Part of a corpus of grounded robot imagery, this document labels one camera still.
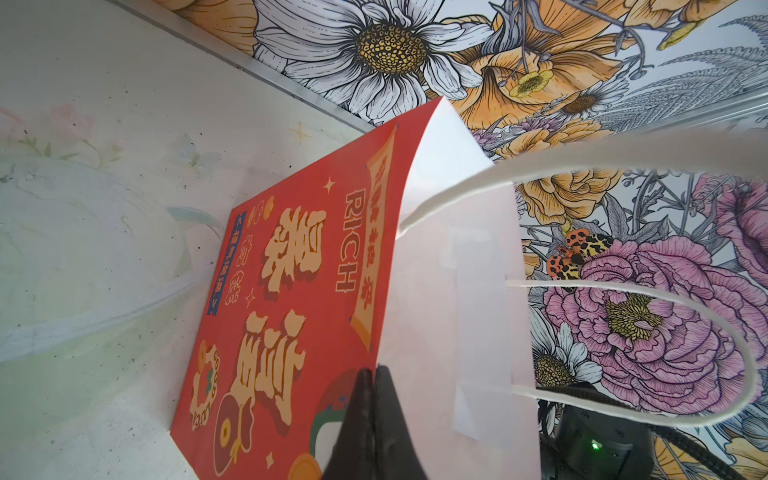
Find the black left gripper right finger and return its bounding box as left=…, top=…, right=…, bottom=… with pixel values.
left=373, top=365, right=427, bottom=480

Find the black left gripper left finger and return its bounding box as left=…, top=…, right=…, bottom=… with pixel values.
left=322, top=368, right=375, bottom=480

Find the red paper gift bag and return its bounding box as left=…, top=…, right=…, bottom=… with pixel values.
left=169, top=95, right=760, bottom=480

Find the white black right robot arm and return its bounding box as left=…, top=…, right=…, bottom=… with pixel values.
left=540, top=406, right=743, bottom=479

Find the clear plastic bowl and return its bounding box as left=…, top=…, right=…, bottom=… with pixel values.
left=1, top=156, right=224, bottom=361

